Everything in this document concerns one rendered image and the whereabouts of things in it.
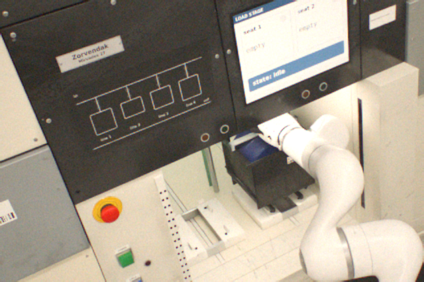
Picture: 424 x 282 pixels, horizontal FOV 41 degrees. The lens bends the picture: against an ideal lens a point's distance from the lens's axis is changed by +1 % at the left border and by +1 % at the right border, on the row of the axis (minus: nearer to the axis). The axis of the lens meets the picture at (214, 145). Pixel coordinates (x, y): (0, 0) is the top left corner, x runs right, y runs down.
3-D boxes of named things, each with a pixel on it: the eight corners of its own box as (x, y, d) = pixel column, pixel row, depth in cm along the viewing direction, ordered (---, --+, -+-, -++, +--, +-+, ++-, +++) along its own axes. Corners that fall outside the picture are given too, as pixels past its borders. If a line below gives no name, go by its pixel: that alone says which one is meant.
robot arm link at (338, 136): (348, 111, 124) (321, 107, 154) (300, 166, 125) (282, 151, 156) (379, 138, 125) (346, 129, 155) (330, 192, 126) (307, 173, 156)
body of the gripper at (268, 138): (277, 155, 159) (257, 138, 167) (307, 142, 162) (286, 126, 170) (274, 134, 154) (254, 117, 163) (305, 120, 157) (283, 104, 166)
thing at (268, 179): (255, 221, 176) (241, 138, 158) (225, 188, 192) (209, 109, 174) (320, 190, 183) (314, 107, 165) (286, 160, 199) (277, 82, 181)
